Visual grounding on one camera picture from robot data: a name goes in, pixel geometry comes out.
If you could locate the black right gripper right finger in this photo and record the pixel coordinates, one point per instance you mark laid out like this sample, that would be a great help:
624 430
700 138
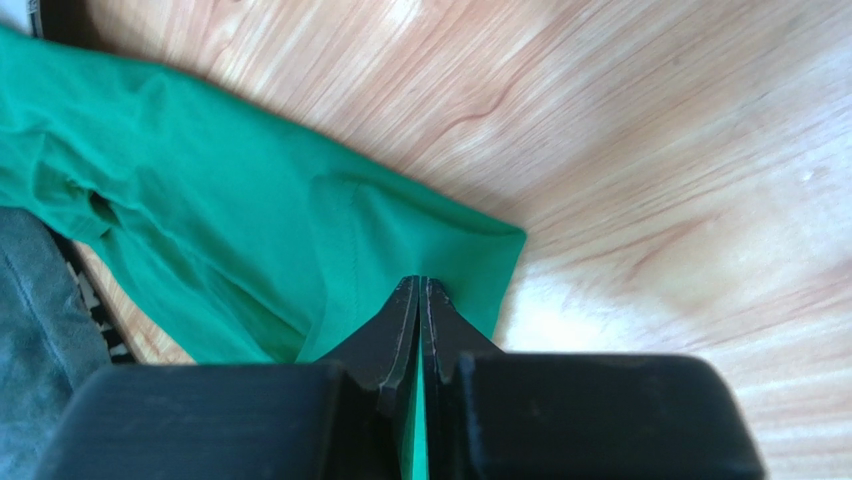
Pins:
445 336

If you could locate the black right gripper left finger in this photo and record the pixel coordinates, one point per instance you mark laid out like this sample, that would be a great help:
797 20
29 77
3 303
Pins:
372 433

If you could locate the grey plush pillow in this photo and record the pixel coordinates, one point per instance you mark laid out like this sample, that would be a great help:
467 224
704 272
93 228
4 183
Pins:
49 343

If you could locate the green t-shirt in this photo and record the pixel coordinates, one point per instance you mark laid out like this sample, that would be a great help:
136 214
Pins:
246 237

